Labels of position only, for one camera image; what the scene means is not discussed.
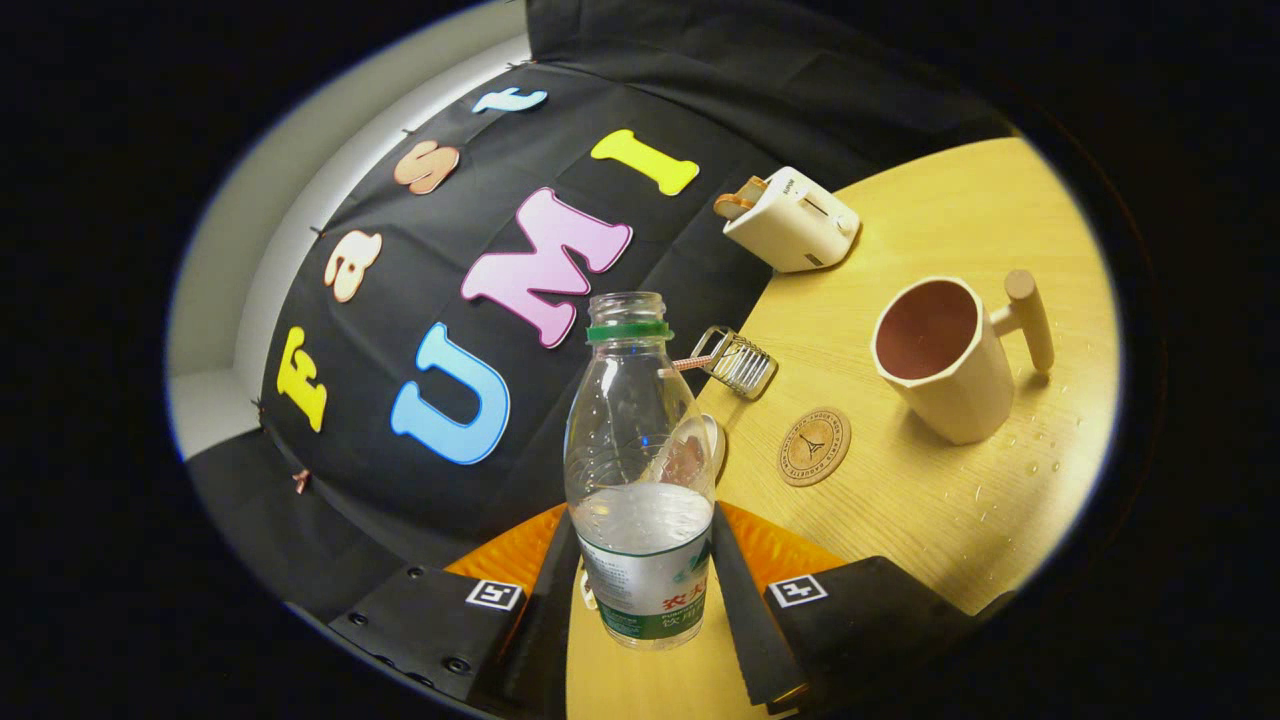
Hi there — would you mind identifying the round wooden coaster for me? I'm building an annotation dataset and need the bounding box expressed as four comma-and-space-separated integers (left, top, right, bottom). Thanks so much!
778, 406, 853, 489

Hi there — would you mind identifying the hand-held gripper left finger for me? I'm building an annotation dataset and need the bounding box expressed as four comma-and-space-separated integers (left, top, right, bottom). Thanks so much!
328, 503, 583, 716

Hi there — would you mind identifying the round white plate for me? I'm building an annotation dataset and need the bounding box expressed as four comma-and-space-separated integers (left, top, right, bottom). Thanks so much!
655, 413, 728, 491

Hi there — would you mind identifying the wooden table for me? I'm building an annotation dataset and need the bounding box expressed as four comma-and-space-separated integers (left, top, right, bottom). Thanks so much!
565, 137, 1121, 720

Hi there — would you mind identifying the white toaster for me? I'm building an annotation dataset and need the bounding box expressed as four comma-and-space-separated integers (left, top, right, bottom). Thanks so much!
722, 166, 862, 274

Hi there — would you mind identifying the clear plastic juice bottle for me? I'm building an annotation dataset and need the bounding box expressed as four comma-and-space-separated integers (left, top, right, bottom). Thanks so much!
563, 291, 718, 651

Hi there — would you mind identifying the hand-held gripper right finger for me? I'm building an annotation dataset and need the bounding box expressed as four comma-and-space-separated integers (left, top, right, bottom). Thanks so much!
708, 500, 1016, 716

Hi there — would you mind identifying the cream cup with wooden handle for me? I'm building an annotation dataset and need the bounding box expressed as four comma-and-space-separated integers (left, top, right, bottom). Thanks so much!
871, 269, 1056, 446

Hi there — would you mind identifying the black backdrop cloth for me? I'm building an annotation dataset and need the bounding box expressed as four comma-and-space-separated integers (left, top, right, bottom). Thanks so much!
185, 0, 1016, 626

